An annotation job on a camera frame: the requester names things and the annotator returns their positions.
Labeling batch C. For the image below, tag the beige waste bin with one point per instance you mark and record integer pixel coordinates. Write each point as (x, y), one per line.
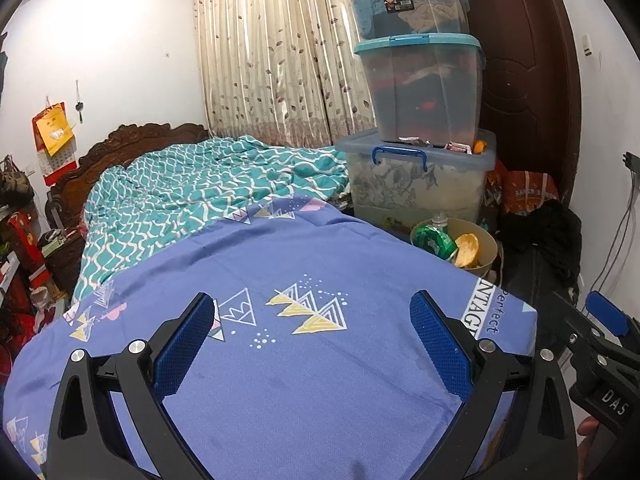
(487, 252)

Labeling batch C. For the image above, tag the person's right hand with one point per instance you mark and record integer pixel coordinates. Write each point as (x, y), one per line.
(587, 429)

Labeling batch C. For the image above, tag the orange bag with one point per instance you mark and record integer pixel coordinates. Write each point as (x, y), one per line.
(525, 190)

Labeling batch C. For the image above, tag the dark wooden nightstand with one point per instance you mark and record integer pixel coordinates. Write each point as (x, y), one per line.
(62, 260)

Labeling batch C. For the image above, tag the beige leaf-print curtain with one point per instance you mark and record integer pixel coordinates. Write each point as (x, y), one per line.
(270, 50)

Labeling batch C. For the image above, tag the brown handbag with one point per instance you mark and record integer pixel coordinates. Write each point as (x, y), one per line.
(17, 185)

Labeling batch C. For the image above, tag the red and white snack packet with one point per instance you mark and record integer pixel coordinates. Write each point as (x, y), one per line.
(457, 148)

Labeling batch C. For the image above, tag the red wall calendar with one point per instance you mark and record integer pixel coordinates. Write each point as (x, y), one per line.
(60, 165)

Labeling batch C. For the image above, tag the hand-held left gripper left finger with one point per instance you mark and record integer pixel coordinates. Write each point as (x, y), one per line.
(182, 350)

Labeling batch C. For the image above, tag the small orange fruit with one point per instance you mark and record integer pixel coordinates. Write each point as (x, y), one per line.
(480, 147)

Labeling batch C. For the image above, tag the teal patterned quilt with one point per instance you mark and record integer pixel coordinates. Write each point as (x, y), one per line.
(200, 185)

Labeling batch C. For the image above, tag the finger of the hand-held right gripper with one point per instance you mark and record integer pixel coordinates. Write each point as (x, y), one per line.
(610, 315)
(582, 332)

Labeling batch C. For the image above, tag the blue patterned bedsheet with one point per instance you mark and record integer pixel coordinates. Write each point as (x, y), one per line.
(310, 360)

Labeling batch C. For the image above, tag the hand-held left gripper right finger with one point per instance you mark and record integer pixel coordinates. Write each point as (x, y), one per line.
(442, 350)

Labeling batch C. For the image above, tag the crushed green can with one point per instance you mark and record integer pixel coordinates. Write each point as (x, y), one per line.
(434, 242)

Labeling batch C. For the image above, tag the carved wooden headboard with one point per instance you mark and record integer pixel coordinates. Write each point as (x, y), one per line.
(135, 140)

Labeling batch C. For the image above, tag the hanging key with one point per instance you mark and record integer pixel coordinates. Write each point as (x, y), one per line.
(79, 105)

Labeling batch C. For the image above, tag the teal-lid box with black label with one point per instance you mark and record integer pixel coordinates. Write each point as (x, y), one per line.
(405, 15)

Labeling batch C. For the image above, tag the black bag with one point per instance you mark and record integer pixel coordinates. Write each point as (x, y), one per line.
(545, 240)

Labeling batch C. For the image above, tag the dark brown door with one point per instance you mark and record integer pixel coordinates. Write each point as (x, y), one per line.
(525, 70)

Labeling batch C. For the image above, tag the clear plastic bottle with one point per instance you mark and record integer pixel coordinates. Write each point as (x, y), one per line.
(440, 220)

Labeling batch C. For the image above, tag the large orange peel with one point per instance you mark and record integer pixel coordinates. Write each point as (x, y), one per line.
(467, 250)

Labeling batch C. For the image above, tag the yellow envelope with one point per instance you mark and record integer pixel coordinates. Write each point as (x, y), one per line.
(55, 132)

